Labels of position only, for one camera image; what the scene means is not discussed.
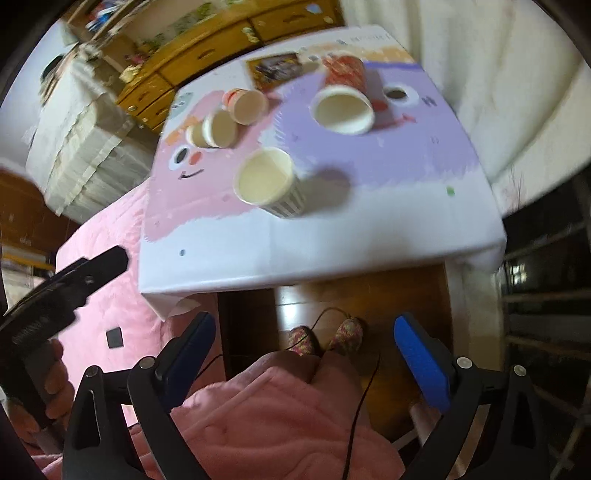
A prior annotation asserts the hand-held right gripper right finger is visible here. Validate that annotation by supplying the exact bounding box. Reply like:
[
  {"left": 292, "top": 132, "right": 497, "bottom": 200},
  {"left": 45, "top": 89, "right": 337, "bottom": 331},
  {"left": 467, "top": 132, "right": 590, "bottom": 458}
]
[{"left": 393, "top": 313, "right": 561, "bottom": 480}]

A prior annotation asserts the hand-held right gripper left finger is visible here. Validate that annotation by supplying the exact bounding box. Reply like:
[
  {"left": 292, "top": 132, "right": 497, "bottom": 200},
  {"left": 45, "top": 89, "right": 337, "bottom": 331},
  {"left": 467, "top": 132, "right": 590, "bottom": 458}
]
[{"left": 62, "top": 312, "right": 216, "bottom": 480}]

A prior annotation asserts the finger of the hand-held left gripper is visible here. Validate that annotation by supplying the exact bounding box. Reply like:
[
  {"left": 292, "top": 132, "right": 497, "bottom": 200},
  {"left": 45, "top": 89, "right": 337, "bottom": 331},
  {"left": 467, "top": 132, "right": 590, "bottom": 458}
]
[{"left": 46, "top": 246, "right": 129, "bottom": 311}]

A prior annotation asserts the small orange print paper cup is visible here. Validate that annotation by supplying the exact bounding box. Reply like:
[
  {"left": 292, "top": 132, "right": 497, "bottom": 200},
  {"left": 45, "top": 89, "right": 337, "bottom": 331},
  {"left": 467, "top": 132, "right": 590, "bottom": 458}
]
[
  {"left": 202, "top": 109, "right": 239, "bottom": 149},
  {"left": 186, "top": 122, "right": 208, "bottom": 148}
]

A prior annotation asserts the striped paper cup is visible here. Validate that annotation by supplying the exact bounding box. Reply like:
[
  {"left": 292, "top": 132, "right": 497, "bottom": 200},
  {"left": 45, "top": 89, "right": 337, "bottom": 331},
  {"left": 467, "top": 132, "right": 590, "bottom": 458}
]
[{"left": 233, "top": 147, "right": 306, "bottom": 219}]

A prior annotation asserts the small red print paper cup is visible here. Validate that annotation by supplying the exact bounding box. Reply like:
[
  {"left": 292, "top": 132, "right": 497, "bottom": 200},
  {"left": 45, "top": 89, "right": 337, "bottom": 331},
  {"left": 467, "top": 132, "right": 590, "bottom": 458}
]
[{"left": 223, "top": 88, "right": 269, "bottom": 125}]

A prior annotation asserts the large red paper cup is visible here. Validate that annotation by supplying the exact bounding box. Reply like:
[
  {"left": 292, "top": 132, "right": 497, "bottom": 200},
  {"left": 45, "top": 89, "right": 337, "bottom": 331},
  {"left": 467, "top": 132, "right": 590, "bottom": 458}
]
[{"left": 310, "top": 54, "right": 376, "bottom": 136}]

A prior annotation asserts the person's left hand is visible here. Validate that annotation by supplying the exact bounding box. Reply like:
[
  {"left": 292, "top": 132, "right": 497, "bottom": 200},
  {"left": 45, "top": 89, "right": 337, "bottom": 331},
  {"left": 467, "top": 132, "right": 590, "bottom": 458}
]
[{"left": 18, "top": 338, "right": 75, "bottom": 446}]

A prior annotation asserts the pink quilted blanket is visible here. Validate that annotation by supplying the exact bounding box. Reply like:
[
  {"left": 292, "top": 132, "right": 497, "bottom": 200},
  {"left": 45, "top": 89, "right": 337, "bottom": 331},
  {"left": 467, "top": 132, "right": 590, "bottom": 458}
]
[{"left": 55, "top": 185, "right": 227, "bottom": 432}]

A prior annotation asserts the white table leg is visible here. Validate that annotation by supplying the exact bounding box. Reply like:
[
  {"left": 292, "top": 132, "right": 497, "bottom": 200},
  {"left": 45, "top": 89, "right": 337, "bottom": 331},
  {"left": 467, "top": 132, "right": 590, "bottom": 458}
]
[{"left": 409, "top": 399, "right": 446, "bottom": 452}]

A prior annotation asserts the floral slipper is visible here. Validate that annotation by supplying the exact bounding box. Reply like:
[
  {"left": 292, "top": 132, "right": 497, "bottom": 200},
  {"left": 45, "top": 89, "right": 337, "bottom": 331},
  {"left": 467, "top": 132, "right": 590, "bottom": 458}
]
[
  {"left": 329, "top": 316, "right": 366, "bottom": 356},
  {"left": 287, "top": 325, "right": 321, "bottom": 357}
]

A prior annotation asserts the pink fleece robe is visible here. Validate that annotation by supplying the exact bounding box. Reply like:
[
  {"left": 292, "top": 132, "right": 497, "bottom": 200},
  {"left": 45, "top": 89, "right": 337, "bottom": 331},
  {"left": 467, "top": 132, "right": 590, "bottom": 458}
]
[{"left": 34, "top": 350, "right": 407, "bottom": 480}]

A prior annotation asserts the white cloth covered furniture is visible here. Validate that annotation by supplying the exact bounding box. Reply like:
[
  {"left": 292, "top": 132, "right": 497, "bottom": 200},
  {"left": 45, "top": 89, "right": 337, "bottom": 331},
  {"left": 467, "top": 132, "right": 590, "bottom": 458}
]
[{"left": 25, "top": 51, "right": 158, "bottom": 223}]

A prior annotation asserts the metal rack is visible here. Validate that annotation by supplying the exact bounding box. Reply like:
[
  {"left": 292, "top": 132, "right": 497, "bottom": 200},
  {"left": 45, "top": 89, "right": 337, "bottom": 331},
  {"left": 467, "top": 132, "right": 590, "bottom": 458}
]
[{"left": 501, "top": 217, "right": 591, "bottom": 480}]

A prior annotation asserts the cartoon printed tablecloth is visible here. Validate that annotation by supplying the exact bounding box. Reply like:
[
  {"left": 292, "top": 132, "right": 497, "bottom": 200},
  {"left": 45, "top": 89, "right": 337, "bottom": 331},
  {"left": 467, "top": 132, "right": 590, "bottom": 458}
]
[{"left": 139, "top": 25, "right": 509, "bottom": 321}]

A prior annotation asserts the yellow wooden cabinet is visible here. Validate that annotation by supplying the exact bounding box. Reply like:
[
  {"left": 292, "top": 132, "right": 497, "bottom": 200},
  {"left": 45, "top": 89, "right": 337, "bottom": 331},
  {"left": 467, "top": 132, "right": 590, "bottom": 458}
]
[{"left": 62, "top": 0, "right": 345, "bottom": 134}]

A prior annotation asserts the colourful picture card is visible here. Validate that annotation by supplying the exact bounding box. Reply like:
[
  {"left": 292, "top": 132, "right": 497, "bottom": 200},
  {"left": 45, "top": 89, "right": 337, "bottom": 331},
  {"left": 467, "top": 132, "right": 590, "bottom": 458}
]
[{"left": 246, "top": 52, "right": 303, "bottom": 92}]

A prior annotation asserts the white curtain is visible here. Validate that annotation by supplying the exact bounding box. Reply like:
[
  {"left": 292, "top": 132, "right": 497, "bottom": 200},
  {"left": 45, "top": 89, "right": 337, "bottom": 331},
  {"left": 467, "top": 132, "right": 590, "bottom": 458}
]
[{"left": 342, "top": 0, "right": 591, "bottom": 217}]

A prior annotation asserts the thin black cable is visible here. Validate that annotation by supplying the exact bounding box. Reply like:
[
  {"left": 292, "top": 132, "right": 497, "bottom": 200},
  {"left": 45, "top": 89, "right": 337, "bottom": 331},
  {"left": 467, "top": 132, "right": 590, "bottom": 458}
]
[{"left": 305, "top": 307, "right": 384, "bottom": 480}]

